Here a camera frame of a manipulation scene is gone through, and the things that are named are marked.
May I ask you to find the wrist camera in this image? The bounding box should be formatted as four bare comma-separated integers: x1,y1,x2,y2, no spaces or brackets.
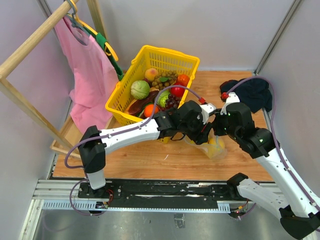
220,92,240,115
197,97,217,124

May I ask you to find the purple cable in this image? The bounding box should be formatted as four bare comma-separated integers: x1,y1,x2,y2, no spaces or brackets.
64,84,205,216
222,76,320,208

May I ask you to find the green grapes bunch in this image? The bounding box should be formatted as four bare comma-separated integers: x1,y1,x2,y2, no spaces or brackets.
151,71,178,90

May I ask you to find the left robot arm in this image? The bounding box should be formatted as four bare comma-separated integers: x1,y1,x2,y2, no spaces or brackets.
78,100,216,198

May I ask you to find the clear zip top bag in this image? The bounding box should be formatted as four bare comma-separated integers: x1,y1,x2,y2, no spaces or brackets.
184,135,227,159

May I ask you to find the wooden clothes rack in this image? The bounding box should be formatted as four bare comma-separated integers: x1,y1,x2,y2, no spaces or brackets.
0,0,112,160

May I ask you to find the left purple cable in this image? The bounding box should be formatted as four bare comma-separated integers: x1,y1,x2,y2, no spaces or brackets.
64,84,205,216

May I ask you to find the yellow plastic basket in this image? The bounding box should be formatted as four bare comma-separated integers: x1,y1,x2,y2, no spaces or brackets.
105,44,201,145

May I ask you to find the grey hanger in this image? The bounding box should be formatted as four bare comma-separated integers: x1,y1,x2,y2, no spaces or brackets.
65,13,90,46

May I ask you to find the brown sweet potato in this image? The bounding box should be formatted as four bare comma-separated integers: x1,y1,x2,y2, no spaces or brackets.
127,98,153,116

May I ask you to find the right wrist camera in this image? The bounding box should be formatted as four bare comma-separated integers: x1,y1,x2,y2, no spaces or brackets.
220,92,240,115

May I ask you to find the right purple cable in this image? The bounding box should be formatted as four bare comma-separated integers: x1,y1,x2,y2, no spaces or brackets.
222,76,320,208

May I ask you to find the yellow hanger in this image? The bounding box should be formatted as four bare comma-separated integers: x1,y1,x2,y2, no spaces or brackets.
67,0,119,62

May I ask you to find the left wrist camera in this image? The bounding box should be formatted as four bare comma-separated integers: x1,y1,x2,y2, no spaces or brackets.
197,97,217,124

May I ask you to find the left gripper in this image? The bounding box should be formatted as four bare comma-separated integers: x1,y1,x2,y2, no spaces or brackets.
179,115,214,146

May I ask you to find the pink shirt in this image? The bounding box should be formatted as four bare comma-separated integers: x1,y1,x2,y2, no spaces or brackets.
54,16,118,133

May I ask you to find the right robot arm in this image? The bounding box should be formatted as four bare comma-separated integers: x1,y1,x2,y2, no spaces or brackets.
212,102,320,240

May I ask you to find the green cabbage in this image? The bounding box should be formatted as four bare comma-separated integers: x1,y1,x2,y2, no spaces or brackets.
130,80,150,100

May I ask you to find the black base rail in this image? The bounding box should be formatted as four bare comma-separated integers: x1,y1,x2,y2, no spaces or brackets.
77,179,246,211

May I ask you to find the red apple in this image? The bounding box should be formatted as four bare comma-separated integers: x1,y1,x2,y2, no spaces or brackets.
170,85,185,98

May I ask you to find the purple grapes bunch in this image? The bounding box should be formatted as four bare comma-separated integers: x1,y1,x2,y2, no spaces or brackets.
164,94,181,109

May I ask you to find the orange persimmon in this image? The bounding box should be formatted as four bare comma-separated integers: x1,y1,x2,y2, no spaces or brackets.
176,74,190,87

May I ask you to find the green custard apple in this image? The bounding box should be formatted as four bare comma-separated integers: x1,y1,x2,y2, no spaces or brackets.
157,90,170,108

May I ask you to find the green garment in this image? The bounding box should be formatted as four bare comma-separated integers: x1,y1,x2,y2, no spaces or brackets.
83,25,124,81

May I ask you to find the orange fruit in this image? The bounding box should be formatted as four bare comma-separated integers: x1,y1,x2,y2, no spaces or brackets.
143,104,159,118

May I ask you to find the dark navy cloth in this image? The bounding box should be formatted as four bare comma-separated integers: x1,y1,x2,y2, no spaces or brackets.
232,78,273,113

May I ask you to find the peach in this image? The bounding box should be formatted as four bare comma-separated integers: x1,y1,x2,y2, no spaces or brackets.
144,68,159,82

